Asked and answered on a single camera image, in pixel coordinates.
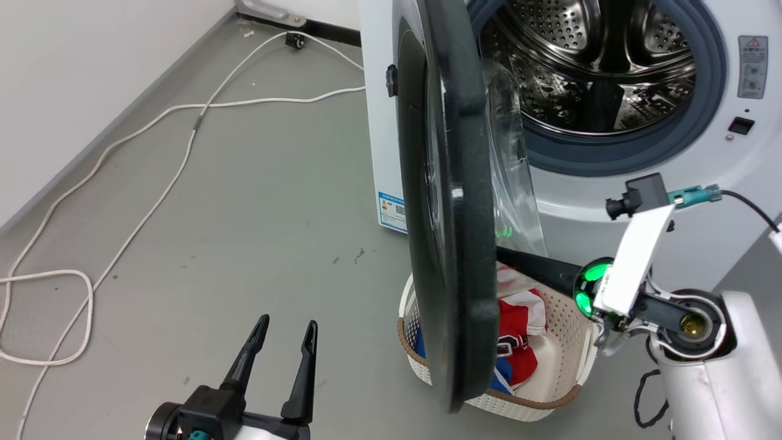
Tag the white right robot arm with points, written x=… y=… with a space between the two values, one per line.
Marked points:
x=721 y=391

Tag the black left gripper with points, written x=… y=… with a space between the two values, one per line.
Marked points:
x=214 y=412

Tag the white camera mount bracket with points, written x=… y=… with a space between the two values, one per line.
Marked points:
x=635 y=256

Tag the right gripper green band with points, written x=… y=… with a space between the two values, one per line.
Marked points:
x=591 y=284

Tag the grey warning label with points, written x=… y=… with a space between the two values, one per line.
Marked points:
x=752 y=67

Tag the black caster wheel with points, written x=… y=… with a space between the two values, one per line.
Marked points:
x=295 y=41

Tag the grey rubber door gasket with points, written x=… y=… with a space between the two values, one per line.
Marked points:
x=611 y=156

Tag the grey metal base plate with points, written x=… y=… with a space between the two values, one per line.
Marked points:
x=263 y=9

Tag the white woven laundry basket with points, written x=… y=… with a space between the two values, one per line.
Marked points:
x=568 y=342

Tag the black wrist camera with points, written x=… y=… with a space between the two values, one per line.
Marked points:
x=644 y=189

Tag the red white blue clothing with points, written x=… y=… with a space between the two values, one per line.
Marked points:
x=519 y=318

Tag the blue energy label sticker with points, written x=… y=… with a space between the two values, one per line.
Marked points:
x=392 y=211

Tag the white washing machine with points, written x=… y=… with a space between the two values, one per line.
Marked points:
x=586 y=201

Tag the steel washing machine drum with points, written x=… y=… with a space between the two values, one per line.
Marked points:
x=550 y=24

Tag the black door latch slot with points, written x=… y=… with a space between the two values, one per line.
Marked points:
x=741 y=125

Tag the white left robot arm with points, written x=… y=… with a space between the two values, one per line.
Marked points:
x=259 y=435

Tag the dark round washing machine door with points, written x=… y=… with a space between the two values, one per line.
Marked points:
x=464 y=183

